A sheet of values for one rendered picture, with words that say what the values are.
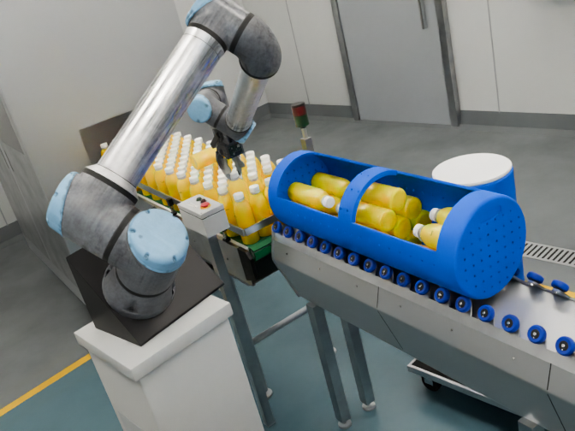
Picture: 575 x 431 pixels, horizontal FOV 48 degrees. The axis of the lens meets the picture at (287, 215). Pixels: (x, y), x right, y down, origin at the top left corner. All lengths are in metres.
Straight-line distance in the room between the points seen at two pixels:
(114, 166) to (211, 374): 0.62
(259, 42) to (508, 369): 1.04
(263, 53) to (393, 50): 4.49
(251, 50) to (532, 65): 4.02
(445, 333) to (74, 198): 1.04
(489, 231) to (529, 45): 3.86
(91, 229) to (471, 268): 0.94
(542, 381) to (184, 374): 0.89
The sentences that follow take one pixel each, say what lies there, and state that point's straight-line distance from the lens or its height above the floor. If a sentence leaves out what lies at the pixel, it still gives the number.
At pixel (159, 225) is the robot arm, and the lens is 1.57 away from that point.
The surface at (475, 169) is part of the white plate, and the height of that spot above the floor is 1.04.
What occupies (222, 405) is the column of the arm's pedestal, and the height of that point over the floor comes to 0.82.
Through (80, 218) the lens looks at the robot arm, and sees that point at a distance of 1.58.
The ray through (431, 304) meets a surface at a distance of 1.88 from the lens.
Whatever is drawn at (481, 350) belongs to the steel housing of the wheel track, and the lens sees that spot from 1.80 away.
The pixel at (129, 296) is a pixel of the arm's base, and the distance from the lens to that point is 1.69.
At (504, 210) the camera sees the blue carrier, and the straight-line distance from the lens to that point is 1.78.
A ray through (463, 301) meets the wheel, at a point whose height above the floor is 0.97.
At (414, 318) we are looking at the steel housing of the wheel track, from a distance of 1.94.
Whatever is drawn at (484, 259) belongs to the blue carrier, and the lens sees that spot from 1.76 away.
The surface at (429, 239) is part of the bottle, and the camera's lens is 1.79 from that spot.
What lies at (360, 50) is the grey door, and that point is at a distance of 6.44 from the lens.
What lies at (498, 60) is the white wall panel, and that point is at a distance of 5.67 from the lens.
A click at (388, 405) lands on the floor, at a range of 2.98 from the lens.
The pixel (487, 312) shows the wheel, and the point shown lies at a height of 0.97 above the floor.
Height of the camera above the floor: 1.97
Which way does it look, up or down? 24 degrees down
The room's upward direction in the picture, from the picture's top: 15 degrees counter-clockwise
